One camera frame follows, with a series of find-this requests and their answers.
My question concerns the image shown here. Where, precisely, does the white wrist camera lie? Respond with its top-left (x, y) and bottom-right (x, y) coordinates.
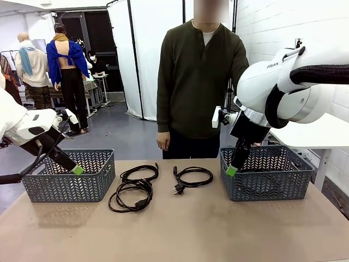
top-left (56, 108), bottom-right (79, 132)
top-left (212, 105), bottom-right (238, 128)

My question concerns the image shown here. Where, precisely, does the white side table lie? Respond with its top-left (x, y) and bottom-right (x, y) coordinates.
top-left (263, 113), bottom-right (349, 192)

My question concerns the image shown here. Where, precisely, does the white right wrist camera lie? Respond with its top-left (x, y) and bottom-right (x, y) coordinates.
top-left (212, 105), bottom-right (238, 128)

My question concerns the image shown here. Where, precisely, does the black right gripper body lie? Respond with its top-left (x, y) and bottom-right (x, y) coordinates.
top-left (230, 110), bottom-right (270, 145)

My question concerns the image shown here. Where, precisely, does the black power cable round plug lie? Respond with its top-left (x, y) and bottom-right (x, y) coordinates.
top-left (172, 165), bottom-right (214, 196)

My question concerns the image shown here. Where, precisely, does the grey plastic lattice basket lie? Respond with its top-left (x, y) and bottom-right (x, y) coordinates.
top-left (21, 148), bottom-right (116, 203)
top-left (219, 145), bottom-right (316, 202)

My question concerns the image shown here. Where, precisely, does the small grey desk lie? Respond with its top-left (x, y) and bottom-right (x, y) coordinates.
top-left (92, 73), bottom-right (110, 108)

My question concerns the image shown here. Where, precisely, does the patterned garment mannequin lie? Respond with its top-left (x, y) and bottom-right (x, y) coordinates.
top-left (0, 50), bottom-right (22, 104)

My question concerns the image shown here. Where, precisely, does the black light stand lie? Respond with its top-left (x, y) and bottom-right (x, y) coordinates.
top-left (226, 0), bottom-right (238, 110)

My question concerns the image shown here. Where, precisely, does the person in green sweater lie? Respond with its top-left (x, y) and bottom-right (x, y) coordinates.
top-left (155, 0), bottom-right (250, 160)

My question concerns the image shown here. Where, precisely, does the person's right hand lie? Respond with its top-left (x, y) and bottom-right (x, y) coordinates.
top-left (156, 132), bottom-right (171, 151)

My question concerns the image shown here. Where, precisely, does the person's right forearm green sleeve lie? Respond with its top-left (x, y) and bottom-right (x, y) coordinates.
top-left (157, 90), bottom-right (177, 134)

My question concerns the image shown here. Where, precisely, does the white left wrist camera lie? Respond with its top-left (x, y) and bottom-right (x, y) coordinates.
top-left (56, 108), bottom-right (79, 132)

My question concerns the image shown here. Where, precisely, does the mannequin beige sweater blue scarf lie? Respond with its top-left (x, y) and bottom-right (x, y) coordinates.
top-left (14, 32), bottom-right (52, 110)

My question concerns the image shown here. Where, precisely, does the mannequin with blue shirt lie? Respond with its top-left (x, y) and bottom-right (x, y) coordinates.
top-left (45, 23), bottom-right (91, 134)

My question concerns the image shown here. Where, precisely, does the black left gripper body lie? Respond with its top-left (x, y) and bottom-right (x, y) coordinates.
top-left (20, 130), bottom-right (67, 162)

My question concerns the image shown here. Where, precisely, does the seated person with mask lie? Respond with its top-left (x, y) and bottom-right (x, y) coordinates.
top-left (87, 50), bottom-right (109, 76)

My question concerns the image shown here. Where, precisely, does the black left arm cable sleeve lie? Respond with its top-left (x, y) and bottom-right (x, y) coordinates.
top-left (0, 140), bottom-right (46, 184)

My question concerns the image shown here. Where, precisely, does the table with patterned cloth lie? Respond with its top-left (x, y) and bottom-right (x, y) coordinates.
top-left (49, 80), bottom-right (99, 112)

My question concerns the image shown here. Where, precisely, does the black slanted backdrop pole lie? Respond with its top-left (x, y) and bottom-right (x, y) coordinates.
top-left (127, 0), bottom-right (145, 120)

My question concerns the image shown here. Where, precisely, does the white fabric backdrop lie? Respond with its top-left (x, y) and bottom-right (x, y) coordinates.
top-left (107, 0), bottom-right (238, 122)

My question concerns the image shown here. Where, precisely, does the black right arm cable sleeve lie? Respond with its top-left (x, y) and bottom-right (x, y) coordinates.
top-left (264, 64), bottom-right (349, 129)

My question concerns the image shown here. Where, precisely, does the black arm cable sleeve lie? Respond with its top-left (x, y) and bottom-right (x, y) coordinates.
top-left (0, 140), bottom-right (46, 184)
top-left (264, 64), bottom-right (349, 129)

